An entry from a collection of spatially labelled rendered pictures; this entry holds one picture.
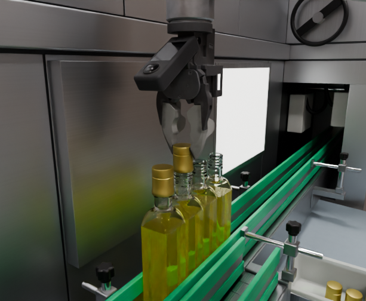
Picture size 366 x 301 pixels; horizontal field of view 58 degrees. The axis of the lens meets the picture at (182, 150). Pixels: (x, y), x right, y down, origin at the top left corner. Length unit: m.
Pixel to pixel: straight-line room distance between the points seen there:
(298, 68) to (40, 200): 1.20
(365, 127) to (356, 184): 0.24
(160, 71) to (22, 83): 0.19
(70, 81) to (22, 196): 0.18
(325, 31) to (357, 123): 0.38
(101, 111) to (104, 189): 0.14
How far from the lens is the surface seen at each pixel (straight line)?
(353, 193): 1.55
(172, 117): 0.54
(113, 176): 0.61
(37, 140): 0.54
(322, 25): 1.49
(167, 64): 0.46
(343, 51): 1.47
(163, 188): 0.50
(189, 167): 0.54
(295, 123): 1.65
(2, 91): 0.50
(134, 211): 0.67
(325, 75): 1.48
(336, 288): 0.89
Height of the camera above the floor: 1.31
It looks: 15 degrees down
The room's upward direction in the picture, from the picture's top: straight up
